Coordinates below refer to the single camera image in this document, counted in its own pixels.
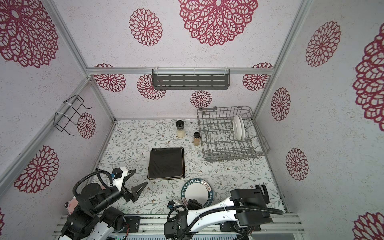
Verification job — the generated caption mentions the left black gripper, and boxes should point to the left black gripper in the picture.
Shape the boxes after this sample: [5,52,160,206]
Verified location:
[93,181,148,215]

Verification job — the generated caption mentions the white round plate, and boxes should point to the white round plate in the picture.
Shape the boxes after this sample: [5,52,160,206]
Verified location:
[233,115,246,141]
[181,178,214,208]

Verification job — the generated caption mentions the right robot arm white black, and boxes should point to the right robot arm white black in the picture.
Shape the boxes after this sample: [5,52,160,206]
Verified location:
[164,185,284,240]

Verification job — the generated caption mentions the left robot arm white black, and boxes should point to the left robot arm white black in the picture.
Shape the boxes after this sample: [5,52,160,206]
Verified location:
[59,167,148,240]

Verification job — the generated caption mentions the red pink plush toy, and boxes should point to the red pink plush toy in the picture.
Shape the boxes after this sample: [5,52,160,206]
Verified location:
[65,197,79,215]

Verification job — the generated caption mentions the salt grinder black lid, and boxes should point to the salt grinder black lid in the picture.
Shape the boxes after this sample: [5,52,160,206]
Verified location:
[176,120,186,138]

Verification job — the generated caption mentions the small amber spice jar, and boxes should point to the small amber spice jar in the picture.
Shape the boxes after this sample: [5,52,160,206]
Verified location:
[194,132,201,146]

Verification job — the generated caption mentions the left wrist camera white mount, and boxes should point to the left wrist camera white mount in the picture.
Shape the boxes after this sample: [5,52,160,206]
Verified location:
[111,167,128,191]

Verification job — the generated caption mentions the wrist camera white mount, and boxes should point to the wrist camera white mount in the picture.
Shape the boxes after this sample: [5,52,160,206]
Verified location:
[111,167,128,191]
[167,200,183,211]

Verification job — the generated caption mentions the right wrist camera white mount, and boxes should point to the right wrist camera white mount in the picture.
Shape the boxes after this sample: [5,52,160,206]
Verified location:
[167,200,183,211]

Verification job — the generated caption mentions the aluminium front rail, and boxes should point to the aluminium front rail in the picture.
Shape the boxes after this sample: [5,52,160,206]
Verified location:
[52,212,305,238]

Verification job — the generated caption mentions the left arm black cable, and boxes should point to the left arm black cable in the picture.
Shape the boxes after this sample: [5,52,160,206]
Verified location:
[72,169,113,197]

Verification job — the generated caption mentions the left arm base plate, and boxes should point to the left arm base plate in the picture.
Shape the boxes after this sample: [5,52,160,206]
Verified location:
[120,216,141,233]

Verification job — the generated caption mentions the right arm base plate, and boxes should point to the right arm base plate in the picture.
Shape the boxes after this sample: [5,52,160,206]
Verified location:
[219,222,261,234]

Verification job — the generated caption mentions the black wire wall holder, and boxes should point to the black wire wall holder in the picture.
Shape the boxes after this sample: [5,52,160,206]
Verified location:
[53,94,91,136]

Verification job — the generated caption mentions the grey wire dish rack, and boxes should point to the grey wire dish rack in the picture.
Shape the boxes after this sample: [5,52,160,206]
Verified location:
[197,106,270,162]

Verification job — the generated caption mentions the grey wall shelf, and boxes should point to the grey wall shelf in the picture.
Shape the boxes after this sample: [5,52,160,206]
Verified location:
[152,69,231,90]

